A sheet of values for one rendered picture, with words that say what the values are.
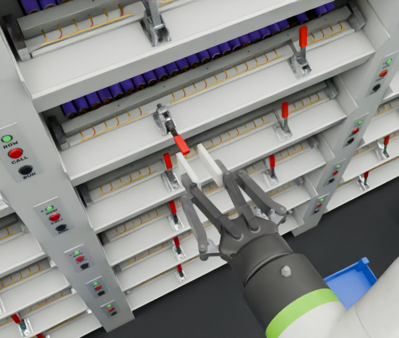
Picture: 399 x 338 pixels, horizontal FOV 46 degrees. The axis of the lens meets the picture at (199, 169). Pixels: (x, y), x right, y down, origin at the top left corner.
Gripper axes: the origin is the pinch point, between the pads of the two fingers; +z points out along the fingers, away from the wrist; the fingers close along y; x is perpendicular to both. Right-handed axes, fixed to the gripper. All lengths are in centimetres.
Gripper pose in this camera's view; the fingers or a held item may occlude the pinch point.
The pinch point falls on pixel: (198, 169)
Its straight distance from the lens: 70.7
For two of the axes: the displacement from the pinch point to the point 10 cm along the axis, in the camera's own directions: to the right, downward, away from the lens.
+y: 8.9, -3.8, 2.4
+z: -4.4, -6.4, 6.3
